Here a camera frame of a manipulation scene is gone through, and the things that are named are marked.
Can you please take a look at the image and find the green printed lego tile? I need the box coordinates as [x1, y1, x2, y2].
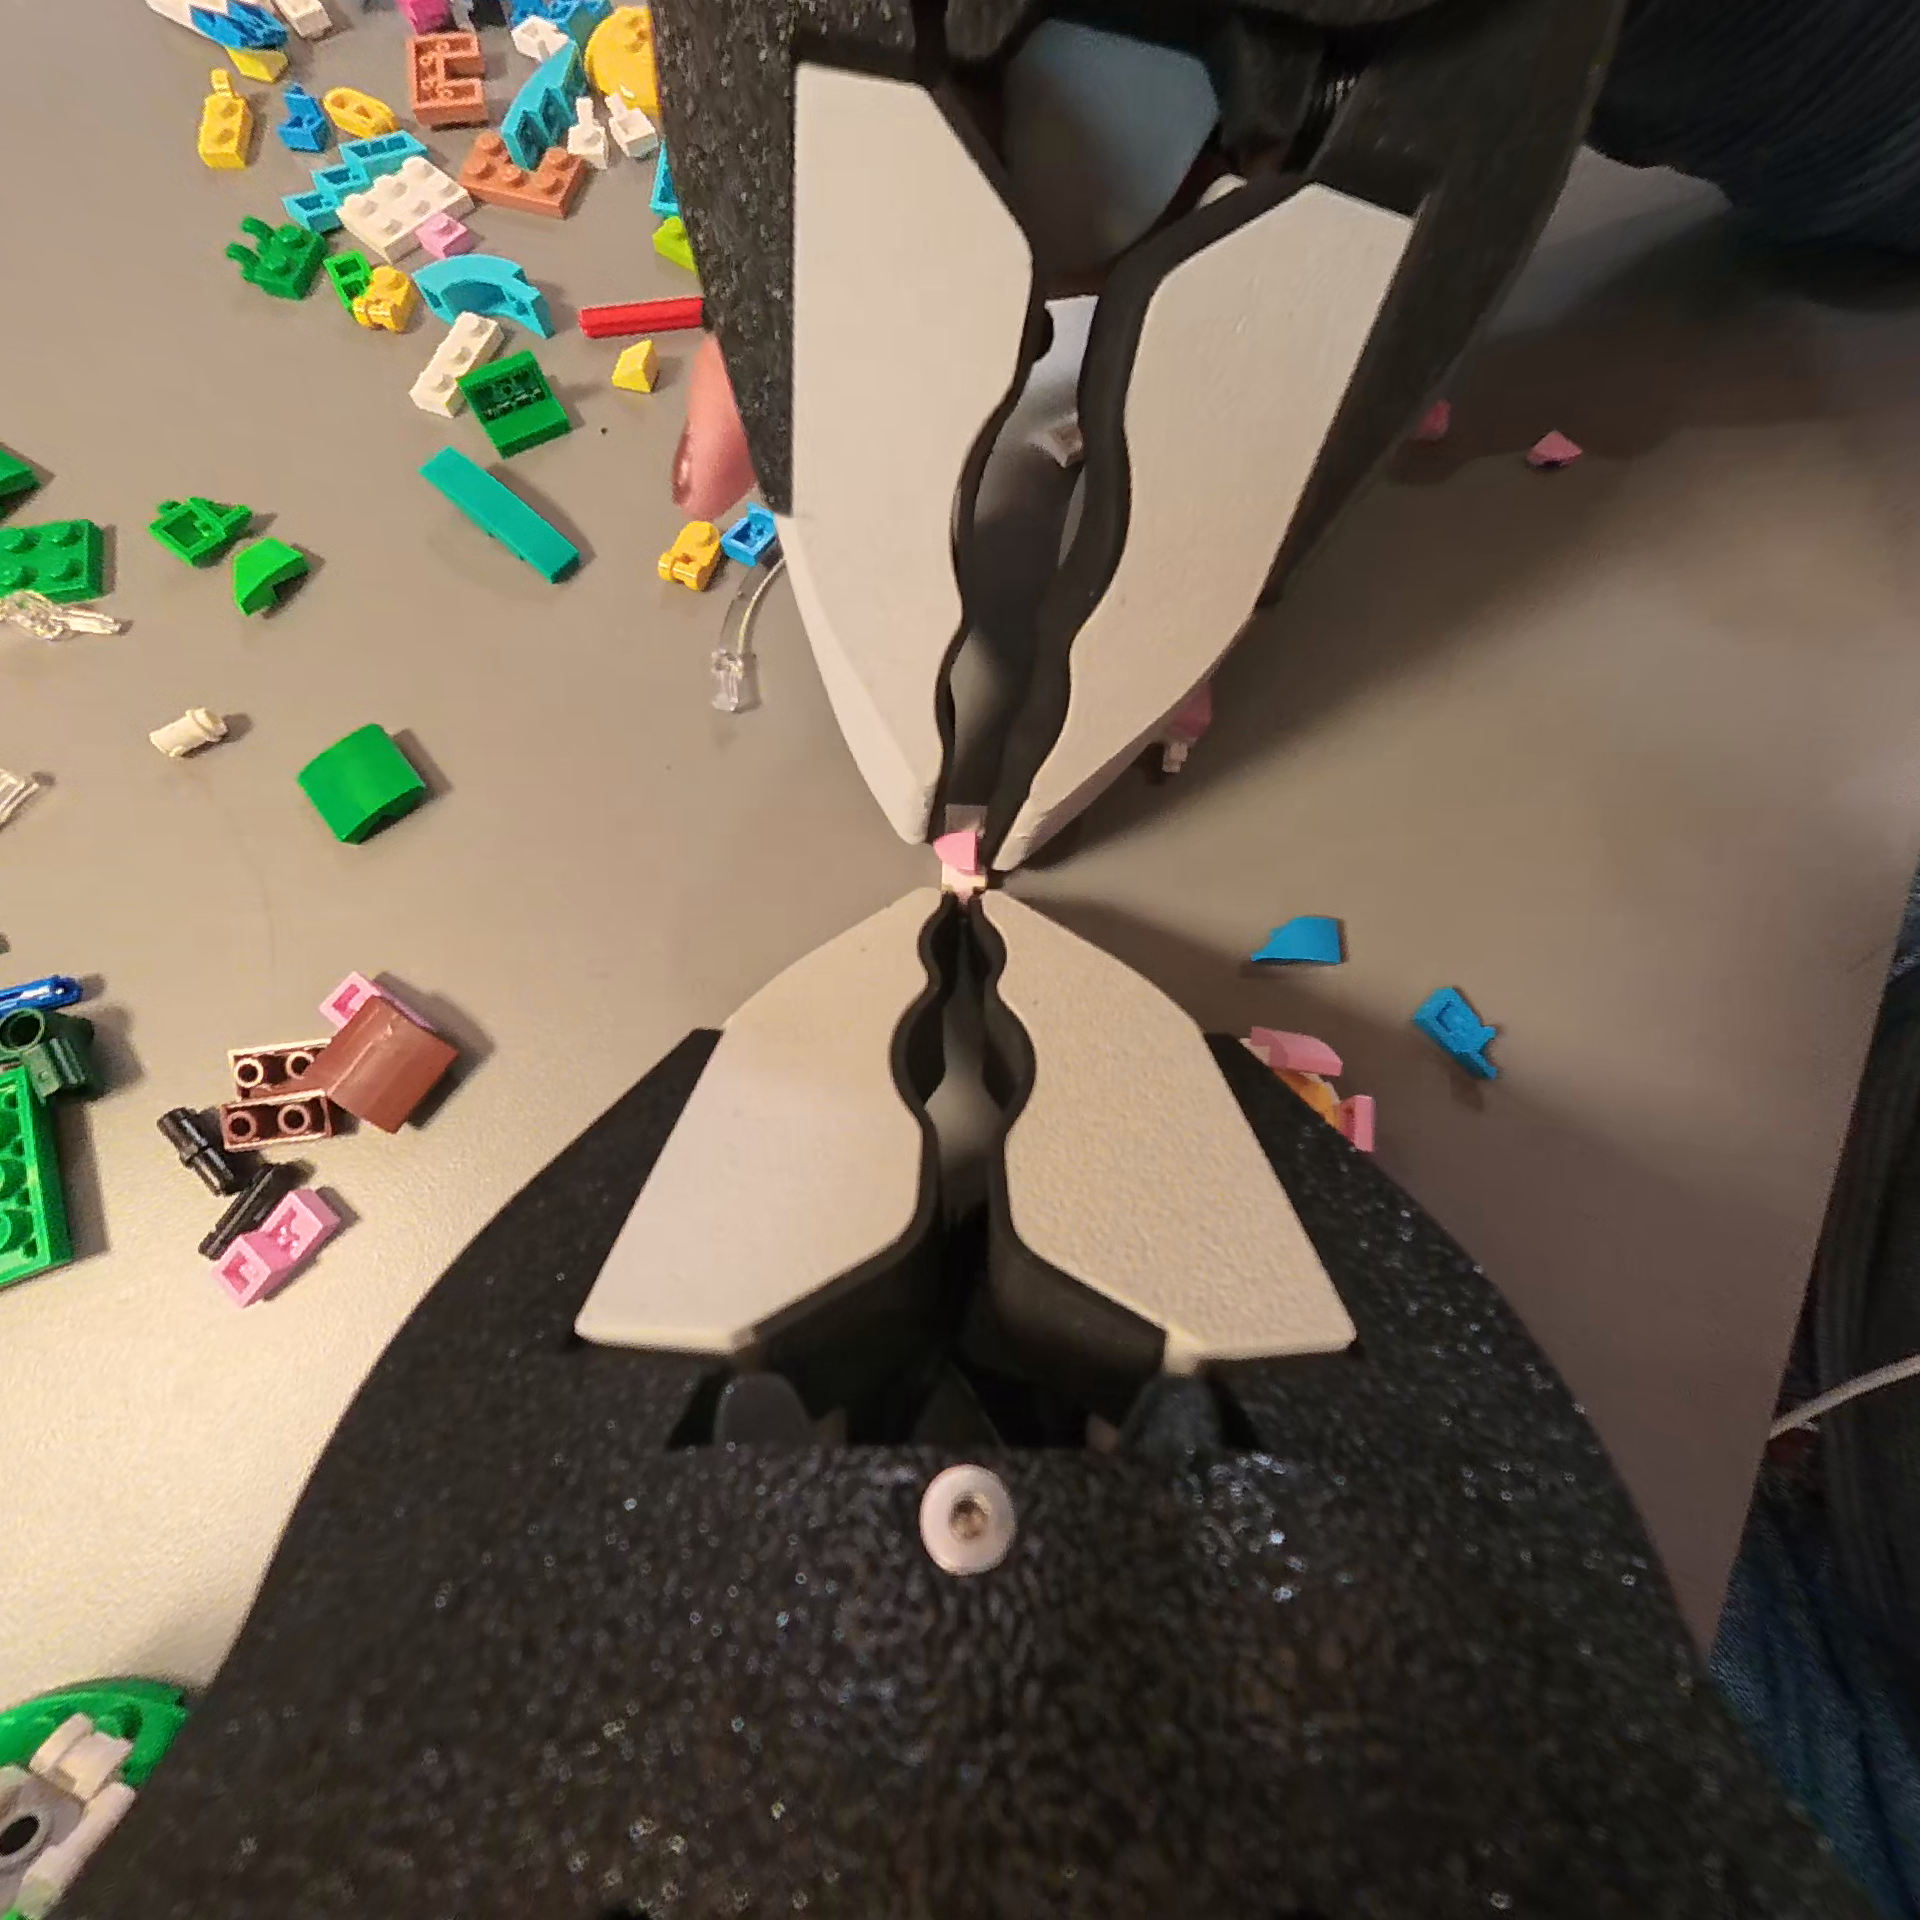
[453, 353, 573, 460]

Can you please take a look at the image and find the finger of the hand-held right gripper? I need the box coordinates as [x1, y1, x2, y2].
[988, 176, 1420, 875]
[785, 56, 1038, 846]

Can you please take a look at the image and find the person's right forearm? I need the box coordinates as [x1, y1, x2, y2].
[1574, 0, 1920, 253]

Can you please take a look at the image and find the long teal curved lego slope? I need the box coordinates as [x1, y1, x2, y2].
[419, 442, 588, 584]

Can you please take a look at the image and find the black lego pin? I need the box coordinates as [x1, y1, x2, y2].
[154, 1101, 240, 1203]

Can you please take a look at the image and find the dark green lego connector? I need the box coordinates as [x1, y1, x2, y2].
[0, 1007, 103, 1099]

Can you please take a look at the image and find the person's right hand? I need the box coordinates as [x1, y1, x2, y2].
[665, 341, 756, 514]

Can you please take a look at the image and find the green curved lego brick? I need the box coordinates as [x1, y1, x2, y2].
[291, 726, 430, 849]

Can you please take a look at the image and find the white cable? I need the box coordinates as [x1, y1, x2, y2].
[1764, 1355, 1920, 1447]

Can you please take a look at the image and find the green lego bracket piece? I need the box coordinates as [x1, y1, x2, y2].
[149, 493, 251, 567]

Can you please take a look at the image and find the pink lego brick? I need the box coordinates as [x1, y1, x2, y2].
[211, 1183, 346, 1313]

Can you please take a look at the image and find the green lego plate with studs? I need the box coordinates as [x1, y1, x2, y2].
[0, 518, 109, 609]

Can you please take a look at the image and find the transparent curved lego bar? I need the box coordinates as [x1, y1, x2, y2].
[699, 561, 791, 721]

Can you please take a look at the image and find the blue lego bracket piece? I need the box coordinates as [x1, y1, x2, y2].
[1409, 982, 1499, 1079]

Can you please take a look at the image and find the white lego assembly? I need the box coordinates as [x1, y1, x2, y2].
[0, 1708, 140, 1920]

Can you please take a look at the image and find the black lego bar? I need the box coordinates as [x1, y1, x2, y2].
[193, 1159, 307, 1260]

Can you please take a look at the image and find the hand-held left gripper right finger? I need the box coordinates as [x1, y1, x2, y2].
[976, 883, 1364, 1377]

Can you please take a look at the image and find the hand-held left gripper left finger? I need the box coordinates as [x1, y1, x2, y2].
[573, 883, 968, 1355]

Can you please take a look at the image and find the person's leg in jeans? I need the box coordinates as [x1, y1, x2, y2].
[1705, 865, 1920, 1920]

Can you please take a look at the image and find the green round lego piece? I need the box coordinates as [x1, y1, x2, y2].
[0, 1671, 188, 1801]

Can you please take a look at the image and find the pile of colourful lego pieces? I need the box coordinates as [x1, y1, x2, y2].
[144, 0, 704, 341]

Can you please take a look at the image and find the brown curved lego slope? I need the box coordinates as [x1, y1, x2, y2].
[311, 994, 460, 1139]

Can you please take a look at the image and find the large green lego plate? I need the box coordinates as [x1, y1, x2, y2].
[0, 1057, 72, 1286]

